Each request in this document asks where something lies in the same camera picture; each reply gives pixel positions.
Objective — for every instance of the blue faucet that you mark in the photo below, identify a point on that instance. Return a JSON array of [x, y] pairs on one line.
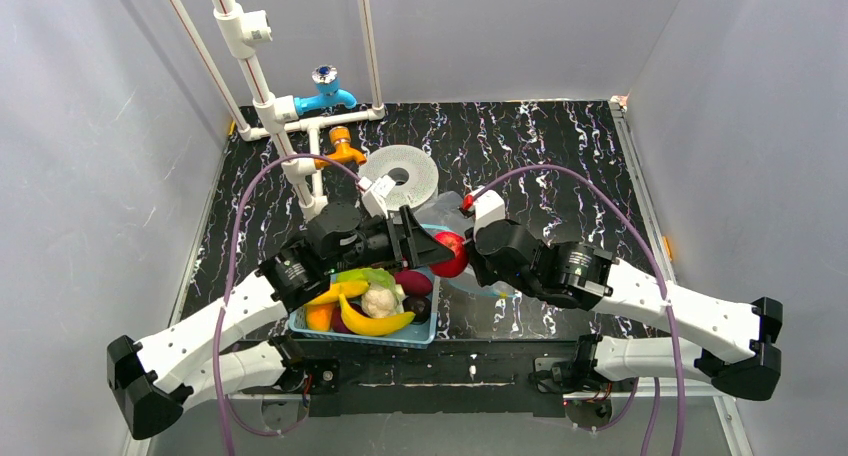
[[329, 93]]

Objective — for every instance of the white pvc pipe frame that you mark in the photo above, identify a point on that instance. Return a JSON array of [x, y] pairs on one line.
[[242, 32]]

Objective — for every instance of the clear zip top bag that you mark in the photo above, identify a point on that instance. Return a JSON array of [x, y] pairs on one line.
[[441, 216]]

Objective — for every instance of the orange faucet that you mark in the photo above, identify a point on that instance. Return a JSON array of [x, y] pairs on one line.
[[341, 140]]

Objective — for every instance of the magenta sweet potato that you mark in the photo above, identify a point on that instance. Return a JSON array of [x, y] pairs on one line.
[[414, 283]]

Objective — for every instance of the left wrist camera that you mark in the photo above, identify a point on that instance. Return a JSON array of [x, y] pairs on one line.
[[373, 194]]

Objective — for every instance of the orange carrot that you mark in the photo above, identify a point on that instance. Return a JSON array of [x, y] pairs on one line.
[[319, 317]]

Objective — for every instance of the white cauliflower with leaves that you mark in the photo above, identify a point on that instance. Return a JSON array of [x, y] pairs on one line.
[[384, 296]]

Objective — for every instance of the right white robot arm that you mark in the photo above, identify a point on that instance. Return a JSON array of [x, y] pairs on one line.
[[729, 345]]

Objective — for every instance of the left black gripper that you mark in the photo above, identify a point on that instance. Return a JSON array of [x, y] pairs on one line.
[[406, 234]]

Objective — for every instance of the light blue plastic basket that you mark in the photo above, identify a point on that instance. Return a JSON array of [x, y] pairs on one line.
[[298, 282]]

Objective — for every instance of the large yellow banana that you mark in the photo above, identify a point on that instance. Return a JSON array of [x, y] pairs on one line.
[[372, 327]]

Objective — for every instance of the dark round plum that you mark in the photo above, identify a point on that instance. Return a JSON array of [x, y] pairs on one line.
[[420, 306]]

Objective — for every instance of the small yellow banana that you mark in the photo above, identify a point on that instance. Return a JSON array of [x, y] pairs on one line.
[[346, 289]]

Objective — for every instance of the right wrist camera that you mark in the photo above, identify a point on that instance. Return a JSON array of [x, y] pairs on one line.
[[484, 207]]

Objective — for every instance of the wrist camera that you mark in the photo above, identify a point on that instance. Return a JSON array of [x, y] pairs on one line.
[[373, 194], [484, 207]]

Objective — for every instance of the grey filament spool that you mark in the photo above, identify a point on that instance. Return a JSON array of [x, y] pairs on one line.
[[413, 170]]

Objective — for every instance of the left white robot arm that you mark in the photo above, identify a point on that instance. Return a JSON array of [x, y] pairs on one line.
[[156, 379]]

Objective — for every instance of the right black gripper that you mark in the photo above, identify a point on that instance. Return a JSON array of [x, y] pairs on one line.
[[475, 242]]

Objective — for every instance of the black base frame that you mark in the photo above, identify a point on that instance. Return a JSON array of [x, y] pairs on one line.
[[447, 377]]

